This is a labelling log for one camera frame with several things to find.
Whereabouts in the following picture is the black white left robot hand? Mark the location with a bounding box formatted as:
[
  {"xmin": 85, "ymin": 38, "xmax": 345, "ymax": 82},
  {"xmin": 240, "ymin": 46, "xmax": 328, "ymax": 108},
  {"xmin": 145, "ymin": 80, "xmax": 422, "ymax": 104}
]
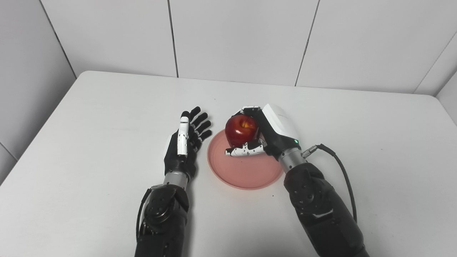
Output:
[{"xmin": 164, "ymin": 106, "xmax": 213, "ymax": 181}]

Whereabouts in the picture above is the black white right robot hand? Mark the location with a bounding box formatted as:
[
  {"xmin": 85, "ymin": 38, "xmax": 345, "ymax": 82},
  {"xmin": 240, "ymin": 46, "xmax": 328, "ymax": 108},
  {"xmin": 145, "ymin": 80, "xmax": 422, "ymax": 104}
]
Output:
[{"xmin": 225, "ymin": 104, "xmax": 302, "ymax": 161}]

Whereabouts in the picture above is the red apple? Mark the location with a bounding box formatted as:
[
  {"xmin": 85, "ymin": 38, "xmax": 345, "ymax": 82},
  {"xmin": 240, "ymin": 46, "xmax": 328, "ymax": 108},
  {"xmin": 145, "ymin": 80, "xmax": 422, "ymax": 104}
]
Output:
[{"xmin": 225, "ymin": 114, "xmax": 259, "ymax": 148}]

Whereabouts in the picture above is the pink plate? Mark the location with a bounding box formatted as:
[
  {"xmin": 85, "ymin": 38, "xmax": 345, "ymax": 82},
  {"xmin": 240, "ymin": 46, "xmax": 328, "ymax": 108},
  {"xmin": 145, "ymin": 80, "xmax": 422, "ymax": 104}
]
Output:
[{"xmin": 207, "ymin": 128, "xmax": 285, "ymax": 190}]

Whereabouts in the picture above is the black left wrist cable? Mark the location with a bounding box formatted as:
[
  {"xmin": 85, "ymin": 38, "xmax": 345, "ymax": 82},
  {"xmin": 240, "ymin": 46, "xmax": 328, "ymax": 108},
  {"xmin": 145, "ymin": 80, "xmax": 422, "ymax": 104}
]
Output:
[{"xmin": 136, "ymin": 187, "xmax": 152, "ymax": 240}]

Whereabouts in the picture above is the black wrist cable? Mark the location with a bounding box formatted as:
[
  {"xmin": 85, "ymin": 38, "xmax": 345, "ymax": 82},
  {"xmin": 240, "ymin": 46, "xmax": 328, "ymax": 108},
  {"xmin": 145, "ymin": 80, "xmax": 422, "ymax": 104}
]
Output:
[
  {"xmin": 302, "ymin": 143, "xmax": 358, "ymax": 223},
  {"xmin": 136, "ymin": 187, "xmax": 152, "ymax": 240}
]

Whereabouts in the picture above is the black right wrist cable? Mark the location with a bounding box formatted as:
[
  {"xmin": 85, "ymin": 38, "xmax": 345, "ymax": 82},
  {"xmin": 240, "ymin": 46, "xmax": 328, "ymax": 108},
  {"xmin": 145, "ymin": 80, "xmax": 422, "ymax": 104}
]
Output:
[{"xmin": 302, "ymin": 143, "xmax": 358, "ymax": 223}]

